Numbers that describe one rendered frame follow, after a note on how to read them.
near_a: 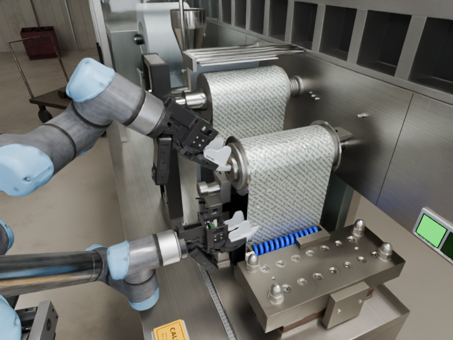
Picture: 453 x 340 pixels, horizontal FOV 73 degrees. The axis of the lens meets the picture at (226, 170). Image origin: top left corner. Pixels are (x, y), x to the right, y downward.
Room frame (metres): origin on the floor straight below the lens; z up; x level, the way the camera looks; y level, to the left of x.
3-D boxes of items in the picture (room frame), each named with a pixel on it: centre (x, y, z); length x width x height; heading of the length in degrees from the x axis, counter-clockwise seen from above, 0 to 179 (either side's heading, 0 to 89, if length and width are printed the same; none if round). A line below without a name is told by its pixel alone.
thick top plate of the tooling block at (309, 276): (0.53, -0.24, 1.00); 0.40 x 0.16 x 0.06; 112
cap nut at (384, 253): (0.55, -0.41, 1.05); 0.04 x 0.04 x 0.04
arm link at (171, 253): (0.51, 0.13, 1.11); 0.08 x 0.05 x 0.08; 22
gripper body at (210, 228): (0.54, 0.06, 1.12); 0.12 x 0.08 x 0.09; 112
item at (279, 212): (0.63, -0.16, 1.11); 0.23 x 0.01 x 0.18; 112
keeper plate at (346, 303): (0.45, -0.29, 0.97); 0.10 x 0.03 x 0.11; 112
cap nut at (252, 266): (0.51, -0.07, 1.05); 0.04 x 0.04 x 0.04
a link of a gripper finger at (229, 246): (0.54, -0.01, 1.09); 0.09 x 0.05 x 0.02; 111
